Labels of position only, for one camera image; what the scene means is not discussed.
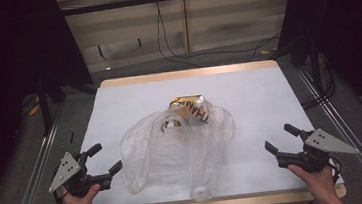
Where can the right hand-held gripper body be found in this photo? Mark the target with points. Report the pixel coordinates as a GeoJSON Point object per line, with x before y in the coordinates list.
{"type": "Point", "coordinates": [311, 156]}

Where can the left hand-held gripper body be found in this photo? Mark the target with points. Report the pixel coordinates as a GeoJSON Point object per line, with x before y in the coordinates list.
{"type": "Point", "coordinates": [76, 179]}

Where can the clear plastic bag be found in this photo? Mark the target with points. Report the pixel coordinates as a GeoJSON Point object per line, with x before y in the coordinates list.
{"type": "Point", "coordinates": [161, 157]}

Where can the yellow and dark drink carton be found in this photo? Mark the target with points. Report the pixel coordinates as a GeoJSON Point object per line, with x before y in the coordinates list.
{"type": "Point", "coordinates": [188, 109]}

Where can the person's right hand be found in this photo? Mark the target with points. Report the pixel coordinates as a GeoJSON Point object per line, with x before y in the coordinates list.
{"type": "Point", "coordinates": [319, 180]}

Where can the black stand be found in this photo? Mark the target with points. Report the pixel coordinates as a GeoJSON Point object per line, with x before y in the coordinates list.
{"type": "Point", "coordinates": [44, 105]}
{"type": "Point", "coordinates": [315, 69]}

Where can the black curtain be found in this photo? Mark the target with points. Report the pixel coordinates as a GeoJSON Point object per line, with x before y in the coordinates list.
{"type": "Point", "coordinates": [349, 25]}
{"type": "Point", "coordinates": [4, 65]}

